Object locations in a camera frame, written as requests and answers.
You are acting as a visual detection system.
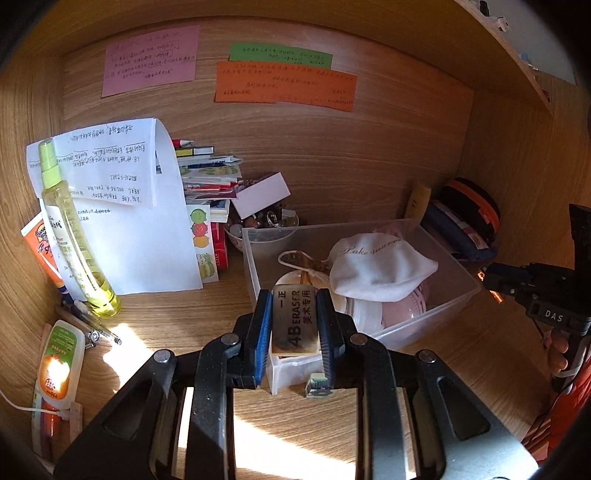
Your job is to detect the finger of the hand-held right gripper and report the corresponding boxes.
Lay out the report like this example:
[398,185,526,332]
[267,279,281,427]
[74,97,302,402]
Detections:
[482,277,571,305]
[485,262,573,287]

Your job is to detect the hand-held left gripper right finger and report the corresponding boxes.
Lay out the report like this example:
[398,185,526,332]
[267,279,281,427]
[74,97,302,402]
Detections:
[315,288,540,480]

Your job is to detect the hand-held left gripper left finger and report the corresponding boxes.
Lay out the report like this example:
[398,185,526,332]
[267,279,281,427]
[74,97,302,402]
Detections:
[53,288,274,480]

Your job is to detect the beige printed eraser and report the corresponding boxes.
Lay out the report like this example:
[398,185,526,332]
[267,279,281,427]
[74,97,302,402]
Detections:
[270,284,322,358]

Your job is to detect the clear plastic bin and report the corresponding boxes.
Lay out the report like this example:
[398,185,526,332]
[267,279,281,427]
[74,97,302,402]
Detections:
[241,218,482,395]

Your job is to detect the wooden desktop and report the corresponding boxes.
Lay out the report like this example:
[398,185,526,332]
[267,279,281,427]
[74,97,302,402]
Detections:
[9,217,555,480]

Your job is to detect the person's right hand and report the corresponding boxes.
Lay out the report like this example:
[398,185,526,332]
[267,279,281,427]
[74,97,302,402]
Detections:
[546,331,571,374]

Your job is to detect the white round jar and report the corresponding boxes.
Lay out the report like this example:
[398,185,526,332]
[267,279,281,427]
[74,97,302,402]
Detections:
[276,271,385,334]

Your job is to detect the small green white eraser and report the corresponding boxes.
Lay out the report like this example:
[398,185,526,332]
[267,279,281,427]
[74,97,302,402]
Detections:
[305,373,333,398]

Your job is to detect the blue pencil pouch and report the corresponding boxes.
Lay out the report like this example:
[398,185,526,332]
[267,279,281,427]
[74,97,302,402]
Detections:
[422,199,497,261]

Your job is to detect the black orange zip case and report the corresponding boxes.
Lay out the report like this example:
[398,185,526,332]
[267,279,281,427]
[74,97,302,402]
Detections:
[436,178,502,245]

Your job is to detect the pink round case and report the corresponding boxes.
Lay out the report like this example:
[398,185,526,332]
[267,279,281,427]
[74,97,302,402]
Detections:
[381,281,431,329]

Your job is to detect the red white box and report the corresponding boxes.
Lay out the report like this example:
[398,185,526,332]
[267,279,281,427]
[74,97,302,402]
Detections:
[211,222,230,270]

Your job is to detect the white bowl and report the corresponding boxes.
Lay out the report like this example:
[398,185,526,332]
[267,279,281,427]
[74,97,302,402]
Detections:
[224,212,300,253]

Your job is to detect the cartoon fruit sticker sheet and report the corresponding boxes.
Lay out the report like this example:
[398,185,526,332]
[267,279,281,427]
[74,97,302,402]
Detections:
[187,205,220,282]

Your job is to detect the pile of beads and rings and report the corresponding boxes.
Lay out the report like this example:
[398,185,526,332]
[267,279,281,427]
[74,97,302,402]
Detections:
[229,173,300,230]

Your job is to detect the red orange cloth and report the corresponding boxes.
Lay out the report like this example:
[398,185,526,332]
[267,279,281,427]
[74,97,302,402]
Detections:
[522,383,591,462]

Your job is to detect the large white paper sheet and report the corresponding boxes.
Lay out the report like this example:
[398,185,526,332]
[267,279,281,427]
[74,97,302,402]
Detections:
[60,117,204,296]

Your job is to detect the plain white card box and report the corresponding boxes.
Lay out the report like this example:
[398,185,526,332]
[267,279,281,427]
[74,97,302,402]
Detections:
[231,172,291,219]

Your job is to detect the silver ballpoint pen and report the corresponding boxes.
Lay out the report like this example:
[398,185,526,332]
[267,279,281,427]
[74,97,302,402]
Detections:
[76,300,123,347]

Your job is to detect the stack of booklets and cards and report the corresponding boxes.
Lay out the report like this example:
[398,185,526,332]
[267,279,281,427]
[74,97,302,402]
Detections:
[172,143,244,223]

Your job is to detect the yellow green spray bottle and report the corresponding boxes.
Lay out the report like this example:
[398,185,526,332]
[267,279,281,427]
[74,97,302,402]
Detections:
[38,137,122,319]

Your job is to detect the clear plastic pen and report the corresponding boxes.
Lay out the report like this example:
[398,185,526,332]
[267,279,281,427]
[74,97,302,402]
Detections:
[55,305,100,344]

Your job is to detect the white tube orange label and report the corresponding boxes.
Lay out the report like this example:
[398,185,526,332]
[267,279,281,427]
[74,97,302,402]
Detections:
[31,319,87,411]

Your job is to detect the handwritten white paper sheet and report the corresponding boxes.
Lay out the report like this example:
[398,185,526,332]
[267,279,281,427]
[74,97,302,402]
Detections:
[25,117,158,209]

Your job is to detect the red tube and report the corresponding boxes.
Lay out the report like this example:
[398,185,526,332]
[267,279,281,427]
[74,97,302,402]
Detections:
[32,402,63,462]

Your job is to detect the orange-white tube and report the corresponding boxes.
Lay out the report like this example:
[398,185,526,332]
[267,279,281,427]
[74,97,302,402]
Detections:
[21,213,68,296]

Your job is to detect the orange paper note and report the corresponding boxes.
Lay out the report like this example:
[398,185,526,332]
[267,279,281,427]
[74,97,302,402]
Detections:
[213,61,358,112]

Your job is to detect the green paper note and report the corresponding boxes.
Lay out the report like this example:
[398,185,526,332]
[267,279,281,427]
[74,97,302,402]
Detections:
[228,43,334,70]

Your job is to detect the pink paper note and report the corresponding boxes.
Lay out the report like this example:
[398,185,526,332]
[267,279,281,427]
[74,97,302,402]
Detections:
[100,25,201,99]

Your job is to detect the beige cord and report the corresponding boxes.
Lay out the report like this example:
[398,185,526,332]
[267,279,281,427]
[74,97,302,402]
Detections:
[278,250,331,283]

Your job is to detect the white drawstring pouch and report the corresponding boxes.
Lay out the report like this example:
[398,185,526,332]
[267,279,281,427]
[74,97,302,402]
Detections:
[329,233,439,303]

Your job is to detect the white cable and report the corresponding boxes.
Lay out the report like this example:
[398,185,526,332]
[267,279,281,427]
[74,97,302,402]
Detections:
[0,388,77,422]

